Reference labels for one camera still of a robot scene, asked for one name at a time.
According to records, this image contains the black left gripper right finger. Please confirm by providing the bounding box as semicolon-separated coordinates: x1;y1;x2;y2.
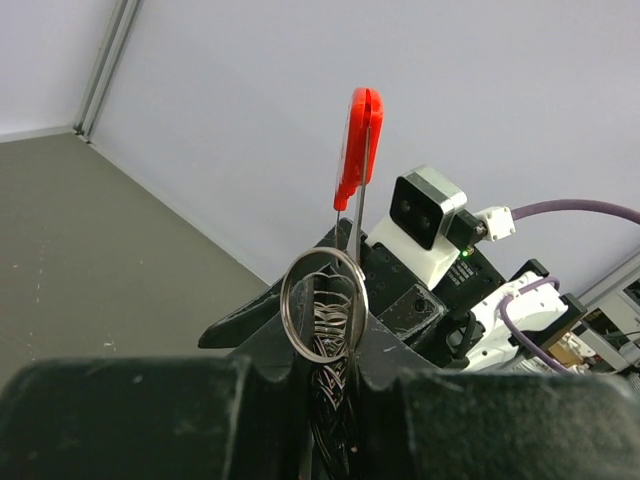
358;369;639;479

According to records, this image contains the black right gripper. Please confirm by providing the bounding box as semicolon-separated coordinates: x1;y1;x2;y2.
234;243;503;383

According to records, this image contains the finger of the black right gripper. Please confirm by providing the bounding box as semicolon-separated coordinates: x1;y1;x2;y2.
198;282;282;349

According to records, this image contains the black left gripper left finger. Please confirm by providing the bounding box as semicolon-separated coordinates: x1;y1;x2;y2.
1;357;306;479

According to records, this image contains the red-handled metal key holder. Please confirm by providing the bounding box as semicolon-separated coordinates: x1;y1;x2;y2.
280;87;384;479

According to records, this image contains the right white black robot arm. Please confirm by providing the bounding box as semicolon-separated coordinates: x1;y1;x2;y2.
198;233;586;389

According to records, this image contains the aluminium frame rail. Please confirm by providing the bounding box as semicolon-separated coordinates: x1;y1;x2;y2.
72;0;144;144

